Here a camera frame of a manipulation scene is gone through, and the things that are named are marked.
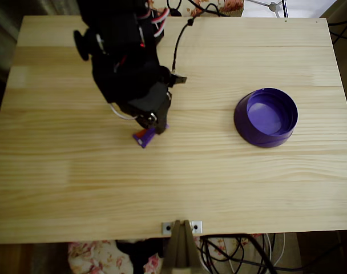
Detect purple orange candy bar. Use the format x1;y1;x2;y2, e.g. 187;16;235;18
132;124;170;149

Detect purple plastic bowl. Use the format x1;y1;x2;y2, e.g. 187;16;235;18
233;87;299;149

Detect floral seat cushion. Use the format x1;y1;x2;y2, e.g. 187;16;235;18
155;0;245;17

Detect black fabric item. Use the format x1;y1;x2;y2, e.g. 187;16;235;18
115;238;166;274

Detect floral fabric sheet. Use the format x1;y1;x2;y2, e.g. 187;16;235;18
67;234;263;274

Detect grey curtain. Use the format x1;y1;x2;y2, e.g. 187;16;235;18
0;0;90;83

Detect white star-shaped stand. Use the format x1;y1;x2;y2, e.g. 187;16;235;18
246;0;290;18

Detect small black gripper camera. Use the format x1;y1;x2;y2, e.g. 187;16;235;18
169;72;188;88

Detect black camera cable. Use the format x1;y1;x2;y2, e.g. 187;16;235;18
170;0;231;74

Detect red white servo cable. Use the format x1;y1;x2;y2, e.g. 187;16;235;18
149;7;171;38

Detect black cable with plug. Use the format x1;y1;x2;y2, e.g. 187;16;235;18
166;0;182;17

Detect silver metal bracket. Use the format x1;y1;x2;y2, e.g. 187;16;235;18
161;220;204;235

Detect olive camera stand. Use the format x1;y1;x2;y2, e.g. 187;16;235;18
161;219;204;274

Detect thick black cable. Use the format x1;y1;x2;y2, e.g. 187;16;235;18
199;233;279;274

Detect thin black cable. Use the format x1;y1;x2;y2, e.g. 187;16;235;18
329;17;347;43
200;238;245;274

